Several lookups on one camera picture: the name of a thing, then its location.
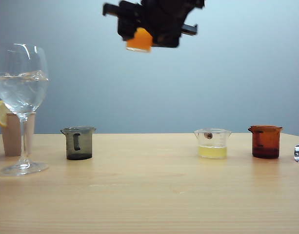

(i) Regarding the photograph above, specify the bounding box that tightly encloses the beige paper cup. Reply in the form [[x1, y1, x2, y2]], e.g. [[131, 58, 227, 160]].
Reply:
[[0, 112, 37, 157]]

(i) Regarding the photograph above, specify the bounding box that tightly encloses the measuring cup with yellow liquid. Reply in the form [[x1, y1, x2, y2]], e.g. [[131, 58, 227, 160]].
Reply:
[[194, 128, 232, 159]]

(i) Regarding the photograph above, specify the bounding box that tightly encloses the grey glass measuring cup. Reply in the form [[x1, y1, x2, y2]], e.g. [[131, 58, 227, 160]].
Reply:
[[60, 126, 97, 161]]

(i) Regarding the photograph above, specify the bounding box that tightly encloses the amber glass measuring cup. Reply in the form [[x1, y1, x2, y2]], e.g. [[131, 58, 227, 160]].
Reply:
[[248, 125, 283, 159]]

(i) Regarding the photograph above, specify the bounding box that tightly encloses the clear wine glass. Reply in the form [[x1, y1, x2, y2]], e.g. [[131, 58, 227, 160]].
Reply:
[[0, 43, 49, 176]]

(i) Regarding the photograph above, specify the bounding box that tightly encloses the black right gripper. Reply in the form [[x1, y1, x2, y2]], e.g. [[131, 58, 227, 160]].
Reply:
[[102, 0, 205, 49]]

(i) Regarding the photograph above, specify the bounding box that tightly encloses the clear glass measuring cup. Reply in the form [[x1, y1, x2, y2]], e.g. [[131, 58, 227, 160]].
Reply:
[[125, 27, 154, 53]]

